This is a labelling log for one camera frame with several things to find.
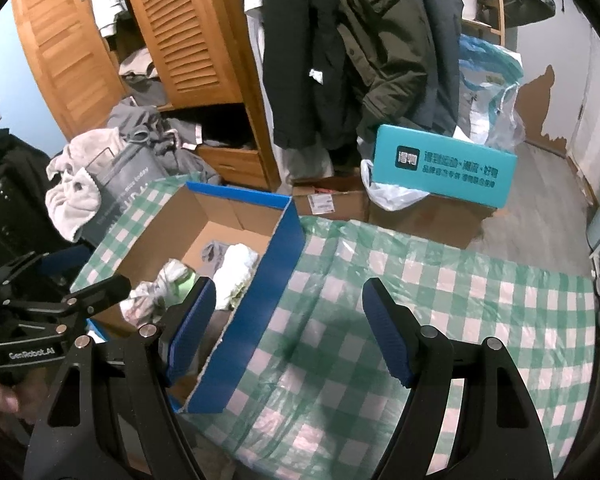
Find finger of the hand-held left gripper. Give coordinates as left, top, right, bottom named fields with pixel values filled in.
left=60, top=275, right=132, bottom=321
left=0, top=244, right=93, bottom=286

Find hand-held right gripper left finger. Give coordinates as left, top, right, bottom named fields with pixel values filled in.
left=27, top=276, right=217, bottom=480

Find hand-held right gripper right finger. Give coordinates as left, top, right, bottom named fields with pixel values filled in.
left=361, top=277, right=553, bottom=480

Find white patterned sock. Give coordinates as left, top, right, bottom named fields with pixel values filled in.
left=120, top=259, right=191, bottom=328

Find blue cardboard box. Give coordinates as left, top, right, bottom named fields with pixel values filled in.
left=70, top=182, right=306, bottom=415

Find person's left hand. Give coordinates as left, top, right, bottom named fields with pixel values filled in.
left=0, top=371, right=41, bottom=416

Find green checked tablecloth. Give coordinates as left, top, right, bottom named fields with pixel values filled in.
left=75, top=172, right=598, bottom=480

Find black garment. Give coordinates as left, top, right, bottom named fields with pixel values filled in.
left=0, top=129, right=88, bottom=281

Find dark grey tote bag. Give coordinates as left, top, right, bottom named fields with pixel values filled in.
left=80, top=142, right=168, bottom=246

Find brown cardboard box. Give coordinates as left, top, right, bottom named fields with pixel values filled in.
left=367, top=187, right=496, bottom=250

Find white plastic bag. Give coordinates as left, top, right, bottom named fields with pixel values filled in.
left=360, top=159, right=431, bottom=211

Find open cardboard box with label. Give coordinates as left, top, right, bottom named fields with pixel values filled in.
left=291, top=176, right=371, bottom=223

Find grey hoodie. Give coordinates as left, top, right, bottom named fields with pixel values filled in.
left=105, top=97, right=223, bottom=186

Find teal cardboard box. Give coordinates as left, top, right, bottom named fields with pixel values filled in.
left=371, top=124, right=518, bottom=209

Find dark clothes pile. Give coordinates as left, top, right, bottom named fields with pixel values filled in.
left=170, top=117, right=253, bottom=151

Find grey folded clothes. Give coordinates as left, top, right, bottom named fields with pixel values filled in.
left=117, top=49, right=168, bottom=106

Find wooden louvred wardrobe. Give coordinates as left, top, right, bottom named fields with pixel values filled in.
left=11, top=0, right=281, bottom=191

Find clear blue plastic bag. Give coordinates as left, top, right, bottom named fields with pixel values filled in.
left=457, top=34, right=526, bottom=151

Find blue-grey coat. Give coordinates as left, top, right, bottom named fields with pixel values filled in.
left=407, top=0, right=463, bottom=136

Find olive green jacket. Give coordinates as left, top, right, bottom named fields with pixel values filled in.
left=330, top=0, right=433, bottom=143

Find wooden shelf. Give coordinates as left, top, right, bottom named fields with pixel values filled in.
left=457, top=0, right=506, bottom=46

